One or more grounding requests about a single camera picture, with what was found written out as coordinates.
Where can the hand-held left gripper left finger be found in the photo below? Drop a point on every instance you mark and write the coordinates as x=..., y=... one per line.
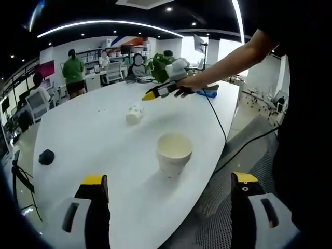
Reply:
x=77, y=225

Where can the stack of white paper cups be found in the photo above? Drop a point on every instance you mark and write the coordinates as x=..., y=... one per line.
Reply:
x=172, y=147

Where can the pink monitor screen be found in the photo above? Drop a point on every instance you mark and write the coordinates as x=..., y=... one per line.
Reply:
x=45, y=68

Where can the dark grey bag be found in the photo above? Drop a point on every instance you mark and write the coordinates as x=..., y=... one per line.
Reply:
x=132, y=79

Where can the ceiling air conditioner vent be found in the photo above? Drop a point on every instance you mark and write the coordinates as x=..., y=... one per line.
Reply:
x=145, y=3

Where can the person's dark clothed torso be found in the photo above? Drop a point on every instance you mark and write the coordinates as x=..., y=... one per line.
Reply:
x=308, y=129

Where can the grey object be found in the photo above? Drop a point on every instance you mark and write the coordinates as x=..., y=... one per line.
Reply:
x=212, y=88

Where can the studio light on stand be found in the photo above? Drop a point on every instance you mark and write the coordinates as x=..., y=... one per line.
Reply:
x=199, y=42

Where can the green potted plant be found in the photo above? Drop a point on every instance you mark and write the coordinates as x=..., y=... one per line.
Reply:
x=160, y=70

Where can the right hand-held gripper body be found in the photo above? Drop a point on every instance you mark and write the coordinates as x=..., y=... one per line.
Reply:
x=176, y=70

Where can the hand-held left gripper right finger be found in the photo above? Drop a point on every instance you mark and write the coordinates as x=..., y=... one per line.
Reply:
x=249, y=225

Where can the blue object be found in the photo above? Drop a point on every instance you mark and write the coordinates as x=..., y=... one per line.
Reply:
x=207, y=94

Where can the small black object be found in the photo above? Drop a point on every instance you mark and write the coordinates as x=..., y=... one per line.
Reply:
x=46, y=157

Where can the black tripod stand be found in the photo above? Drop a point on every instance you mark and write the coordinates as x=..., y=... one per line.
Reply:
x=15, y=162

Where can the white table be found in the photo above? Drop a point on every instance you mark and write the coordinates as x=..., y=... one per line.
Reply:
x=90, y=135

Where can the curved ceiling light strip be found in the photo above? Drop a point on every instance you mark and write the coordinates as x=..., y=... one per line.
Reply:
x=103, y=22

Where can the black monitor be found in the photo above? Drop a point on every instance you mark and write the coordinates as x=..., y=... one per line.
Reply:
x=125, y=49

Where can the person's right hand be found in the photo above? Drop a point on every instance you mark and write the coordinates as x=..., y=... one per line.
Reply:
x=190, y=85

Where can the white office chair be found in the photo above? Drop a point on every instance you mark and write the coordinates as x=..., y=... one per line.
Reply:
x=115, y=72
x=39, y=106

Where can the white counter cabinet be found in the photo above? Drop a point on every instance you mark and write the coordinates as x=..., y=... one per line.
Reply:
x=92, y=80

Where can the straight ceiling light strip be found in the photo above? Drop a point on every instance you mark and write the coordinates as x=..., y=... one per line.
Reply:
x=240, y=20

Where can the green printed paper cup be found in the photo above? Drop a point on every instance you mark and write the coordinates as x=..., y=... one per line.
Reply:
x=134, y=114

